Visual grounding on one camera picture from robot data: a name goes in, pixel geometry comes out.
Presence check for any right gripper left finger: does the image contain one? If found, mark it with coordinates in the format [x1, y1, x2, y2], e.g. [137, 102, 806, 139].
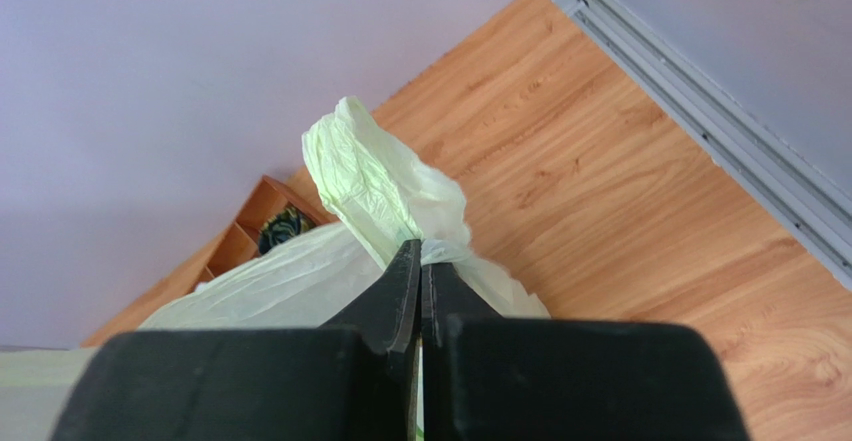
[52, 240, 421, 440]

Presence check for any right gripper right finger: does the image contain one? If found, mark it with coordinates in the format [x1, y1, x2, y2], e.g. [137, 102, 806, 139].
[421, 264, 749, 440]

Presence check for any pale green plastic bag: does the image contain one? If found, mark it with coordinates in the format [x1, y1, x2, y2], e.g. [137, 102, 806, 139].
[1, 97, 550, 440]

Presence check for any dark blue patterned sock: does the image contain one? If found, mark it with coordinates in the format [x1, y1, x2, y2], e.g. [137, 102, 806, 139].
[257, 205, 316, 256]

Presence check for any brown wooden divider tray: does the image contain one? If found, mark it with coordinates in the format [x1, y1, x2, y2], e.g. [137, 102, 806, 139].
[187, 175, 330, 293]

